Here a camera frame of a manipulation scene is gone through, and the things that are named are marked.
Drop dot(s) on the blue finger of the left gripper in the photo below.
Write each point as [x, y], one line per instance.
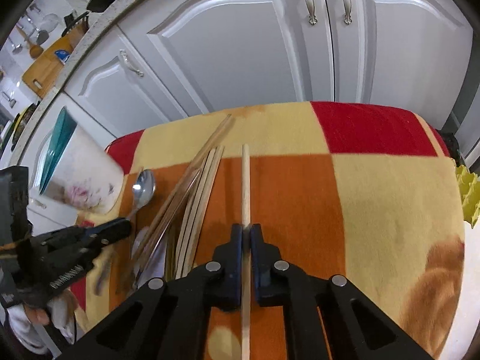
[107, 233]

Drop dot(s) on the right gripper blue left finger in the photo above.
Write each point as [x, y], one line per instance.
[227, 283]

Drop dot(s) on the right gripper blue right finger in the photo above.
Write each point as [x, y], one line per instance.
[263, 257]

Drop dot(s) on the light wooden chopstick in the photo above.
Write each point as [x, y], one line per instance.
[196, 203]
[198, 223]
[186, 217]
[246, 254]

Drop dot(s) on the steel spoon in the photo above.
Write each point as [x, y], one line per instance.
[143, 190]

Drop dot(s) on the brown wooden chopstick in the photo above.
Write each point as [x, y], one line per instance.
[182, 184]
[161, 230]

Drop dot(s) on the left hand white glove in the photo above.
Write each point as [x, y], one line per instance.
[20, 320]

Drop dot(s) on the floral utensil holder teal insert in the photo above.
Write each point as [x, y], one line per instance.
[77, 171]

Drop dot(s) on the colourful chequered table cloth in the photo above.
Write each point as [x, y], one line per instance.
[367, 191]

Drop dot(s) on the yellow black casserole pot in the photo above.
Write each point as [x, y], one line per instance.
[24, 118]

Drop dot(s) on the wooden cutting board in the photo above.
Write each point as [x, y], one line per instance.
[44, 71]

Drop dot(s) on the blue white packet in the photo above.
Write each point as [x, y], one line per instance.
[63, 55]

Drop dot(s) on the hanging wooden spatula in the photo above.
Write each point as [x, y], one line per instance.
[34, 50]

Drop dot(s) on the hanging steel skimmer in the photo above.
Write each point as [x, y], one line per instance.
[42, 35]

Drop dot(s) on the wooden knife block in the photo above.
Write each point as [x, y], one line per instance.
[75, 31]

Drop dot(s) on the yellow egg carton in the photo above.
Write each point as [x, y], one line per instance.
[469, 187]

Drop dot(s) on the black trash bag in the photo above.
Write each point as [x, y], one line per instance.
[453, 147]

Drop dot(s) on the hanging wire strainer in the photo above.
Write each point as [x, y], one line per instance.
[49, 23]

